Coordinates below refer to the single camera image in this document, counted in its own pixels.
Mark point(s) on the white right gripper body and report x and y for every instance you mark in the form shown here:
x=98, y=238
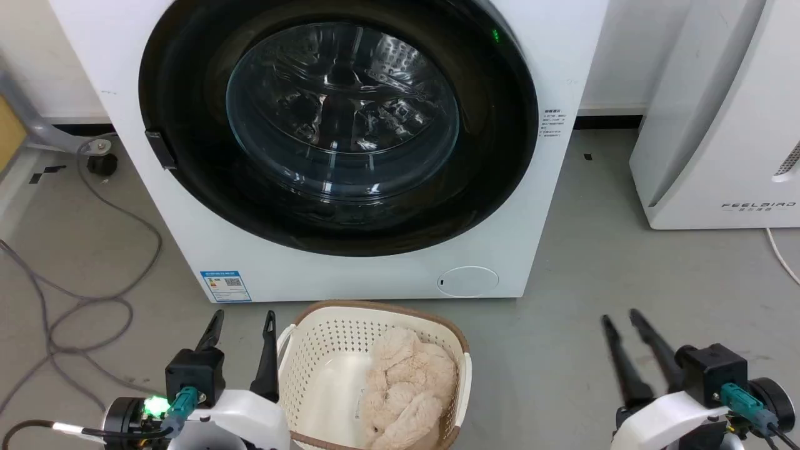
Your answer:
x=669, y=425

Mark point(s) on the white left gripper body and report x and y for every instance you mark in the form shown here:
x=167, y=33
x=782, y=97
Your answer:
x=244, y=419

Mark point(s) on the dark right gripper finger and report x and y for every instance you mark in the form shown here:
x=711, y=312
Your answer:
x=625, y=369
x=656, y=347

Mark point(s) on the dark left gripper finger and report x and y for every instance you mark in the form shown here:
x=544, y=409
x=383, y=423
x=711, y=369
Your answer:
x=211, y=334
x=269, y=362

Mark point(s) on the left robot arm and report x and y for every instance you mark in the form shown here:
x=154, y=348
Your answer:
x=128, y=419

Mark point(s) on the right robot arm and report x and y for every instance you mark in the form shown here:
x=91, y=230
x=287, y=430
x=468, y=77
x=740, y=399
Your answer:
x=775, y=400

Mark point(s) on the white front-load washing machine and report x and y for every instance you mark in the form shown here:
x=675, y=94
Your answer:
x=375, y=278

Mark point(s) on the round black glass washer door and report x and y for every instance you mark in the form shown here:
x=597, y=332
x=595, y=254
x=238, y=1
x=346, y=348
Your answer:
x=187, y=94

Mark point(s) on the blue energy label sticker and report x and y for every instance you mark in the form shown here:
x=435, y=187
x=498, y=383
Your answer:
x=225, y=286

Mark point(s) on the cream perforated laundry basket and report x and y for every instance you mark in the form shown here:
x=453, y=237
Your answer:
x=325, y=356

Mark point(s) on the beige fluffy towel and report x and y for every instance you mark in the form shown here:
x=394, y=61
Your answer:
x=406, y=387

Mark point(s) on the round white filter cover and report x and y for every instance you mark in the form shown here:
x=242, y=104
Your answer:
x=469, y=281

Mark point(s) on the black caster wheel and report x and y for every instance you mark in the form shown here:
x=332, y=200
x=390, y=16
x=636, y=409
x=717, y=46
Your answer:
x=102, y=164

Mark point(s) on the white Feelbird appliance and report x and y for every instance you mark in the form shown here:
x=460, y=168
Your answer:
x=719, y=125

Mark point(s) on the black floor tape strip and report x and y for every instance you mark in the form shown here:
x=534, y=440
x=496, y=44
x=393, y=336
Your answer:
x=45, y=174

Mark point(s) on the small printed text label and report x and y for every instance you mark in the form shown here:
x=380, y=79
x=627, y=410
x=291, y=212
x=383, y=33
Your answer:
x=554, y=122

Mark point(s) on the grey metal furniture leg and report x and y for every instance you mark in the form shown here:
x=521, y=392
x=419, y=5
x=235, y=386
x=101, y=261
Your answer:
x=37, y=128

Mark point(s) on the yellow wooden panel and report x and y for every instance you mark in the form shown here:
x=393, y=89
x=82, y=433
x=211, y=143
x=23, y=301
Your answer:
x=9, y=134

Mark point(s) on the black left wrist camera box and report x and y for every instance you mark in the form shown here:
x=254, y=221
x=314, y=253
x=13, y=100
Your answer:
x=194, y=372

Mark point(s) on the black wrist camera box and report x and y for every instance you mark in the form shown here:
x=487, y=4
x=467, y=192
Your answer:
x=712, y=372
x=194, y=372

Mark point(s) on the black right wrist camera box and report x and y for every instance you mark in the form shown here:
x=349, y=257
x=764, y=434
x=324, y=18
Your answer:
x=712, y=372

